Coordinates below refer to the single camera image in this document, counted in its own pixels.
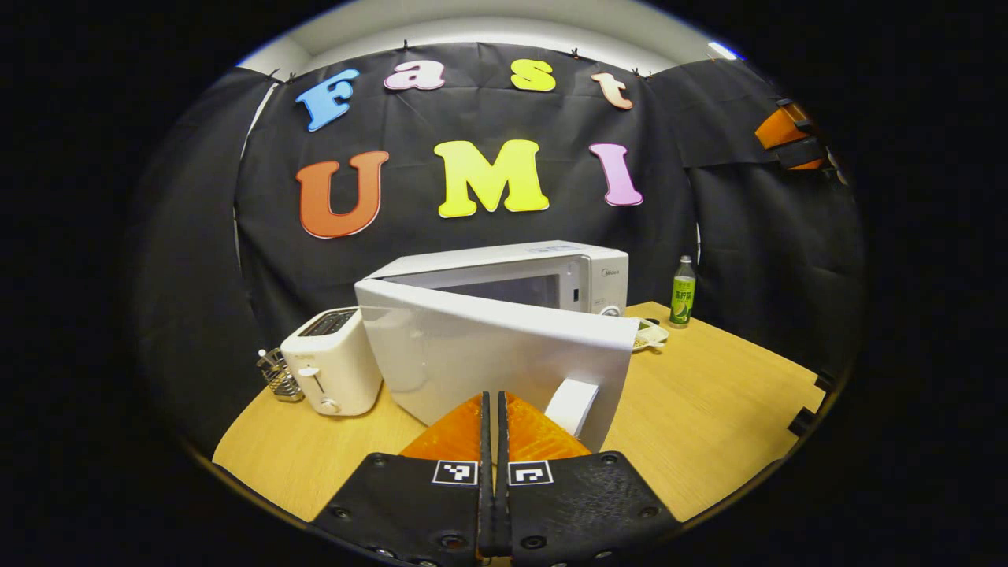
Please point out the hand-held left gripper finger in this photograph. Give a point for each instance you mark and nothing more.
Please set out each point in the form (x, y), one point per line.
(486, 472)
(502, 472)

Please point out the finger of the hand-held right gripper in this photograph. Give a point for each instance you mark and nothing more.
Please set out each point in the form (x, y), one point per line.
(780, 127)
(803, 153)

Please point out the white microwave oven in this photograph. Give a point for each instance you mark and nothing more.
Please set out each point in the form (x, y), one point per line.
(472, 354)

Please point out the small ceiling light panel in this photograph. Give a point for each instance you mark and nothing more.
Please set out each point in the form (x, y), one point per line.
(723, 51)

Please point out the green drink bottle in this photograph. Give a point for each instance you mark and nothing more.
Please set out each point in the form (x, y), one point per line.
(683, 295)

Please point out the white toaster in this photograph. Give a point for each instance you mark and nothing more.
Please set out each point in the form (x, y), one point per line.
(335, 362)

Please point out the divided white bean dish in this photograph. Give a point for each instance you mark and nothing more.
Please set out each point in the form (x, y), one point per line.
(650, 337)

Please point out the black backdrop cloth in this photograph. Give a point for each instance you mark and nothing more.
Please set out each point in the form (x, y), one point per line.
(567, 173)

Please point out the black table edge bracket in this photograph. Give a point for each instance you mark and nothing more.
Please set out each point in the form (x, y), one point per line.
(824, 381)
(802, 422)

